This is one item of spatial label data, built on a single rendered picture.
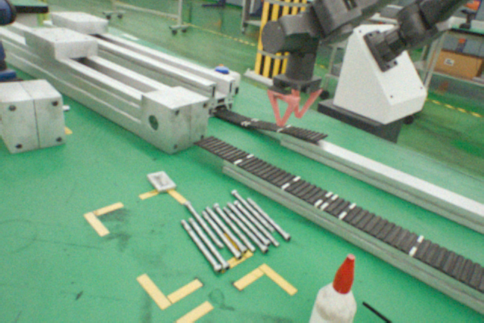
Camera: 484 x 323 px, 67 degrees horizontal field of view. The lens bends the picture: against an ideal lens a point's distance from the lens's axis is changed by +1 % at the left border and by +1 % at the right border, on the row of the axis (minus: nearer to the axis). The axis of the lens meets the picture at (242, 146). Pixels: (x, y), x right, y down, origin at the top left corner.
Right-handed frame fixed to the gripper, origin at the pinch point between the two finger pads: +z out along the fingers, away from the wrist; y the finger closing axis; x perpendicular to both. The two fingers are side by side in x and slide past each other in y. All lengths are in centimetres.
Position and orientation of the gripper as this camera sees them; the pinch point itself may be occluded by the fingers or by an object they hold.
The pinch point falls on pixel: (290, 118)
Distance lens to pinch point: 79.8
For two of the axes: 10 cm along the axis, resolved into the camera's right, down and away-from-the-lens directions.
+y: -5.9, 2.8, -7.5
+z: -1.3, 8.9, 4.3
